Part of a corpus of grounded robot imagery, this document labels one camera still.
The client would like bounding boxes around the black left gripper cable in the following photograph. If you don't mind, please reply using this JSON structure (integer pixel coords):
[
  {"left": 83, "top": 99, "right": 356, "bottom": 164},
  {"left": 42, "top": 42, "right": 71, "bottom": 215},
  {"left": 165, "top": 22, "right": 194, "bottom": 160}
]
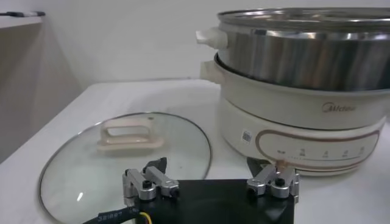
[{"left": 82, "top": 206, "right": 152, "bottom": 224}]

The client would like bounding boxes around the cream electric cooker base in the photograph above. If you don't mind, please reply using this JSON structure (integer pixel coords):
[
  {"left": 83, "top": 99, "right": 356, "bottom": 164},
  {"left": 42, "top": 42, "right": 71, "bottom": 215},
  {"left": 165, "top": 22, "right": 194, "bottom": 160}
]
[{"left": 199, "top": 53, "right": 388, "bottom": 177}]

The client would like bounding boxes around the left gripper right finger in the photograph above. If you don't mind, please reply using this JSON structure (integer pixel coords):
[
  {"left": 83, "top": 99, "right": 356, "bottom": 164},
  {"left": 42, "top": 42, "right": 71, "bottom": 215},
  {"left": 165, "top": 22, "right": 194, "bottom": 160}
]
[{"left": 246, "top": 156, "right": 300, "bottom": 204}]

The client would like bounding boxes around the black pen on shelf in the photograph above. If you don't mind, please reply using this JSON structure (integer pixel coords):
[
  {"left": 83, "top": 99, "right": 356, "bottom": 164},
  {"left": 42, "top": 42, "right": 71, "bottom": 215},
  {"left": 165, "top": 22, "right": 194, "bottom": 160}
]
[{"left": 0, "top": 10, "right": 46, "bottom": 18}]

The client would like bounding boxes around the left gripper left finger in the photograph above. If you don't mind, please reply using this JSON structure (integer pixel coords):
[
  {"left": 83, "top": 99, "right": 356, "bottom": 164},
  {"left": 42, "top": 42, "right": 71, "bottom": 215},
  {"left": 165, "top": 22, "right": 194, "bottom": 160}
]
[{"left": 122, "top": 156, "right": 180, "bottom": 208}]

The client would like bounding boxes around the glass lid with cream handle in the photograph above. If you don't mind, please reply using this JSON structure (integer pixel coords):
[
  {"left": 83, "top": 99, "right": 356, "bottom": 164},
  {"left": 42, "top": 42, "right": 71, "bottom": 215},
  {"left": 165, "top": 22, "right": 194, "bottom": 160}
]
[{"left": 38, "top": 111, "right": 213, "bottom": 224}]

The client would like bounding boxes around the stainless steel steamer basket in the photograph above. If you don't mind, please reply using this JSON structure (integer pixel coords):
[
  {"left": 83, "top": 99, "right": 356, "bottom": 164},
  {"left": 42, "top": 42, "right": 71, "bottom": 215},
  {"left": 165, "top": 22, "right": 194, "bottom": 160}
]
[{"left": 196, "top": 7, "right": 390, "bottom": 92}]

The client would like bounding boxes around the white side desk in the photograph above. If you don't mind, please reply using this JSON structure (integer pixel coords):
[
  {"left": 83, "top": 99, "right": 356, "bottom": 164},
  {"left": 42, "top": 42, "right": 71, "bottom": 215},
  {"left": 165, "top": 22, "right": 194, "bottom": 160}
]
[{"left": 0, "top": 15, "right": 43, "bottom": 30}]

